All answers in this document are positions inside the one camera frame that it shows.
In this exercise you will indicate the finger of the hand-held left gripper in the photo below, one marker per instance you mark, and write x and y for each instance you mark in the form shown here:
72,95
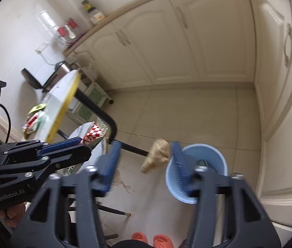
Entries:
68,157
58,144

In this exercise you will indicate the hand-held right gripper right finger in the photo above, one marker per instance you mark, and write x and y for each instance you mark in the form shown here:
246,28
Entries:
180,165

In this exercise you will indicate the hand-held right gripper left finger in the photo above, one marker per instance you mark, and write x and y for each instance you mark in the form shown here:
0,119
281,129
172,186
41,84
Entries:
112,160

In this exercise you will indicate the beige paper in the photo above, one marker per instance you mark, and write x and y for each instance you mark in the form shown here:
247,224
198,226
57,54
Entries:
157,151

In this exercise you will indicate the blue plastic bin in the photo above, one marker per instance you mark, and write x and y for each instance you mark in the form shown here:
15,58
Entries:
211,159

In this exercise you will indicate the red white green wrapper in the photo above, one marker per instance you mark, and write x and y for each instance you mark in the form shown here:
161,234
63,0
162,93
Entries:
35,122

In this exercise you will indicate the red checkered wrapper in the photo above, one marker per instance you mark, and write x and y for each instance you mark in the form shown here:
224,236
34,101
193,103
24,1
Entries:
94,131

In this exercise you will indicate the green snack wrapper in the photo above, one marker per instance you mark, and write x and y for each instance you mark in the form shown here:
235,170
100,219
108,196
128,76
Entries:
37,108

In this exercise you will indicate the person's left hand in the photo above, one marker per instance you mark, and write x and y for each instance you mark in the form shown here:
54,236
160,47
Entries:
11,215

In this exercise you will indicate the metal storage cart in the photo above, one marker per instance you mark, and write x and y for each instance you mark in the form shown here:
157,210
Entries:
94,95

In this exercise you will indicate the black silver rice cooker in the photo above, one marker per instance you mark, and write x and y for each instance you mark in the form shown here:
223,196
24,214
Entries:
58,72

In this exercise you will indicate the orange slipper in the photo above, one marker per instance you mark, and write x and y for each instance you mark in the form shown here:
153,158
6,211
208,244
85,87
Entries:
162,240
140,237

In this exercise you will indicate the white plastic spoon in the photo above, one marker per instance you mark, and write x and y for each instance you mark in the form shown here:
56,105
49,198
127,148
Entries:
71,33

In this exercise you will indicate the cream base cabinets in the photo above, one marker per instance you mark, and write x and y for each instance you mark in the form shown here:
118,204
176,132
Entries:
187,44

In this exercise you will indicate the glass jar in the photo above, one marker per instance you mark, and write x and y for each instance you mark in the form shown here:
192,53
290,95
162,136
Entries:
97,18

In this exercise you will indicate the black yellow bottle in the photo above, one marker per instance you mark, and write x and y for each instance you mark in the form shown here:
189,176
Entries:
88,6

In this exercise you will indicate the wall socket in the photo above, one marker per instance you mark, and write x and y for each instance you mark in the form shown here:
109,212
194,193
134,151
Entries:
41,48

